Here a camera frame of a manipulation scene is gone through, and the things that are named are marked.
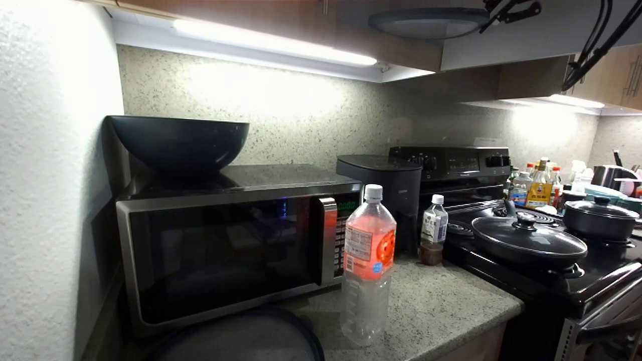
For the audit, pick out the round dark grey plate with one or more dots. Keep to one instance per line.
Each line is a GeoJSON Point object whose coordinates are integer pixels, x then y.
{"type": "Point", "coordinates": [248, 341]}

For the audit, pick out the dark blue bowl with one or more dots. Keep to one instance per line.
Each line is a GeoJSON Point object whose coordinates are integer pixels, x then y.
{"type": "Point", "coordinates": [178, 143]}

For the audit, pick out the yellow oil bottle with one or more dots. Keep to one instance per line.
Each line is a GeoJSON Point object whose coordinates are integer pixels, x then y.
{"type": "Point", "coordinates": [538, 191]}

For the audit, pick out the glass pan lid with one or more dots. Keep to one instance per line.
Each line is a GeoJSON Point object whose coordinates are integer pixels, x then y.
{"type": "Point", "coordinates": [528, 238]}

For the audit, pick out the small red capped bottle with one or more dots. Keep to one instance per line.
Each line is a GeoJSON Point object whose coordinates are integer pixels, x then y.
{"type": "Point", "coordinates": [556, 191]}

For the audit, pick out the small bottle brown liquid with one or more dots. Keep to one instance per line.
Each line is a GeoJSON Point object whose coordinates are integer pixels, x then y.
{"type": "Point", "coordinates": [434, 233]}

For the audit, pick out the black cooking pot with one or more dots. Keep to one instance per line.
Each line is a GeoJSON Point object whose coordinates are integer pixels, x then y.
{"type": "Point", "coordinates": [599, 230]}

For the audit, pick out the black air fryer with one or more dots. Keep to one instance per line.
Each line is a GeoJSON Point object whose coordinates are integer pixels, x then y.
{"type": "Point", "coordinates": [403, 194]}

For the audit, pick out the black frying pan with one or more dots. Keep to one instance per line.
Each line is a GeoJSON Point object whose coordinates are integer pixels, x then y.
{"type": "Point", "coordinates": [535, 262]}

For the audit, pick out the black electric stove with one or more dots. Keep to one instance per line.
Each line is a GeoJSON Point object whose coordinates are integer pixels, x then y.
{"type": "Point", "coordinates": [549, 293]}

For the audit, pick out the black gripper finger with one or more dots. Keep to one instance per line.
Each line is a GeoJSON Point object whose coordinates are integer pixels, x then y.
{"type": "Point", "coordinates": [498, 17]}
{"type": "Point", "coordinates": [524, 10]}

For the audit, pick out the under-cabinet light strip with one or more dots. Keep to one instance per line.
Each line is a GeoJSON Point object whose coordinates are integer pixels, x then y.
{"type": "Point", "coordinates": [273, 41]}

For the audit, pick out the clear bottle blue label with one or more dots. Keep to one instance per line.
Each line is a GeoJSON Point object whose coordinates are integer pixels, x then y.
{"type": "Point", "coordinates": [520, 191]}

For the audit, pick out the silver black microwave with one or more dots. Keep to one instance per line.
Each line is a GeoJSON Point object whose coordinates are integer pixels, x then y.
{"type": "Point", "coordinates": [221, 262]}

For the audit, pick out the wooden base cabinet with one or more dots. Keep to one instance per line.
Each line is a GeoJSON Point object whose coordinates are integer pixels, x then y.
{"type": "Point", "coordinates": [468, 343]}

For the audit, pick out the large bottle orange label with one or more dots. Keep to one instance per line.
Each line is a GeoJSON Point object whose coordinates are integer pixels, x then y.
{"type": "Point", "coordinates": [367, 288]}

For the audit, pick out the black pot lid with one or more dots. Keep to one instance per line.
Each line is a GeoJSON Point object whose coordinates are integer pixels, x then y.
{"type": "Point", "coordinates": [600, 211]}

